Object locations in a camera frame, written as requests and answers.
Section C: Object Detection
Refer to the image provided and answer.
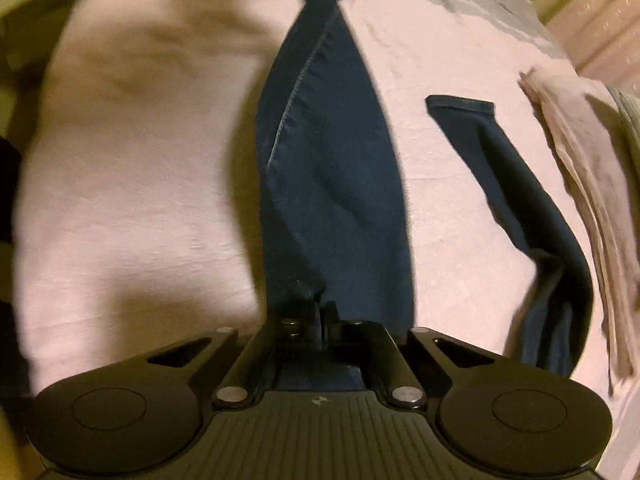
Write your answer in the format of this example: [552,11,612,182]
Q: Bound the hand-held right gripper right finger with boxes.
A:
[322,301,497,409]

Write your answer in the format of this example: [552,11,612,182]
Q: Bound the grey folded cloth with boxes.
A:
[607,86,640,142]

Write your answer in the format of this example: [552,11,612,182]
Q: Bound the pink and grey blanket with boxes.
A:
[10,0,640,463]

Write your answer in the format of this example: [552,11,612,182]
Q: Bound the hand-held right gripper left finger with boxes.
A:
[146,300,322,407]

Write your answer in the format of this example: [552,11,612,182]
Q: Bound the dark blue denim pants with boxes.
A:
[255,0,597,392]

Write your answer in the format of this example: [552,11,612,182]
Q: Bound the light folded cloth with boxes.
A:
[519,65,640,397]

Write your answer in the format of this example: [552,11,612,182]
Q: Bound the pink curtain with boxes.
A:
[544,0,640,82]

